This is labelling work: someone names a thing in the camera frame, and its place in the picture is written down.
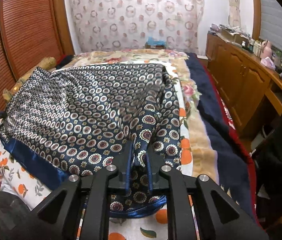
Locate red bed cover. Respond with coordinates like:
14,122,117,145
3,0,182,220
198,60,258,221

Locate wooden sideboard cabinet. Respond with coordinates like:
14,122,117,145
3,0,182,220
205,33,282,138

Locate navy patterned silk garment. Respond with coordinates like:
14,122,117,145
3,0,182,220
0,61,181,218

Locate pink kettle jug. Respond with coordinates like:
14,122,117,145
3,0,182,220
260,41,272,59

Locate grey window blind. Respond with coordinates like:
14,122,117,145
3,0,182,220
260,0,282,51

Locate beige tied side curtain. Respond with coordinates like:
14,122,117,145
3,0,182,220
228,0,241,27

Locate brown louvered wardrobe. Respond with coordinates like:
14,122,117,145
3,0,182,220
0,0,73,111

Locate brown box with blue cloth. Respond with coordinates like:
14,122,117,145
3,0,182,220
145,37,166,49

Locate pink tissue pack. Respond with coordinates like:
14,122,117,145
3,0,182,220
260,57,275,70

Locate floral beige blanket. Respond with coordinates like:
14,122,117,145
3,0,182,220
61,49,219,183

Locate orange fruit print sheet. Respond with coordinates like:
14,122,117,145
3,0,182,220
0,61,191,239

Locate pink circle patterned curtain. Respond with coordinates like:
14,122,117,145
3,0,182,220
69,0,204,53

